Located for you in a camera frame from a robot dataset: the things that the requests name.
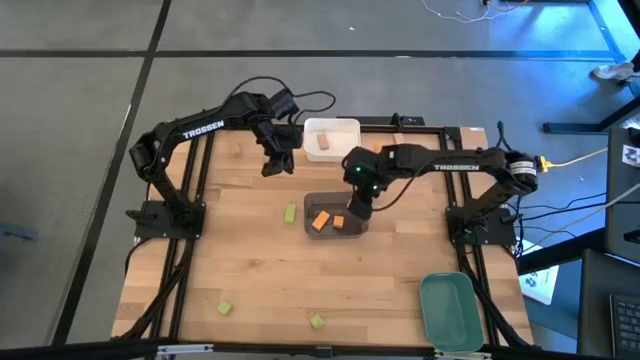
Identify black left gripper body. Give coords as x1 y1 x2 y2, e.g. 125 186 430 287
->
254 115 303 162

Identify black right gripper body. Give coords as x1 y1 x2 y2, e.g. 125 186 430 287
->
352 172 389 201

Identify orange rectangular block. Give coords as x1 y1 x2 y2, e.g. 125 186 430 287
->
311 209 332 233

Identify grey translucent plastic bin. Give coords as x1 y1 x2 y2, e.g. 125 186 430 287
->
303 191 370 241

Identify green plastic bin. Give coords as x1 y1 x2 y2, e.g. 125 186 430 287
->
418 271 486 354

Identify white plastic bin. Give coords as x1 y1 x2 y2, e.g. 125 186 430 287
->
302 117 362 164

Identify black control box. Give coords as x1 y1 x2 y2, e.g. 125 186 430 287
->
337 113 426 127

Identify white printed paper sheet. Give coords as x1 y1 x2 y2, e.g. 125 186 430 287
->
518 263 561 307

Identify black diagonal beam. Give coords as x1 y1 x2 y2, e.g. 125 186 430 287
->
517 227 606 276

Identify black desk foot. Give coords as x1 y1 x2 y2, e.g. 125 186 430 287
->
542 94 640 135

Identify grey desk panel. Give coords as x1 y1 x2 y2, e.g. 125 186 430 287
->
603 124 640 265

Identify dark desk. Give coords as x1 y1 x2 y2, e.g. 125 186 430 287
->
577 248 640 360

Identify white code tag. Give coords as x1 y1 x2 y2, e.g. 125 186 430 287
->
621 143 640 169

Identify person's shoe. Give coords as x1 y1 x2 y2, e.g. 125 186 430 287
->
592 62 636 82

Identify black keyboard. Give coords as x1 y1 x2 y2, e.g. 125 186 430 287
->
608 293 640 359

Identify black right camera cable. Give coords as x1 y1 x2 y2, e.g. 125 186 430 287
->
372 169 419 214

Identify black camera cable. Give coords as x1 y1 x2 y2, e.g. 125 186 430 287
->
372 169 419 214
224 74 337 126

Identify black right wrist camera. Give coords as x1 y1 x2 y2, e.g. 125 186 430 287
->
342 148 371 182

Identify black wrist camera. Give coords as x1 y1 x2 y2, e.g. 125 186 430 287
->
269 88 302 120
342 148 371 182

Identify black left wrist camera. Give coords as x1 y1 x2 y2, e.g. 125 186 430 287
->
269 88 302 120

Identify black left camera cable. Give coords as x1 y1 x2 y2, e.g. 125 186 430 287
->
224 74 337 126

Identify black aluminium table frame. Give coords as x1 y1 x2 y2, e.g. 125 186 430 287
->
127 115 534 351

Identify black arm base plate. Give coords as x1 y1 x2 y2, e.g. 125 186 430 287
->
125 199 207 240
445 205 517 246

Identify black cable bundle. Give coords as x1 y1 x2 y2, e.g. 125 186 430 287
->
457 244 534 349
119 238 194 341

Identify black floor cables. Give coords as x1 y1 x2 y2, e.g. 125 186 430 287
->
499 192 609 236

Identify white floor cable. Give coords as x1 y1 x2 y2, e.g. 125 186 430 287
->
421 0 531 25

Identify yellow power cable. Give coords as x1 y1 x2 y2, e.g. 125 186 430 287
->
547 147 609 169

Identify thick grey floor cable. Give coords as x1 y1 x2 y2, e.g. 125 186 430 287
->
519 180 640 254

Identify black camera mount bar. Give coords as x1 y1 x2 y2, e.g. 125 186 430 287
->
0 337 640 360

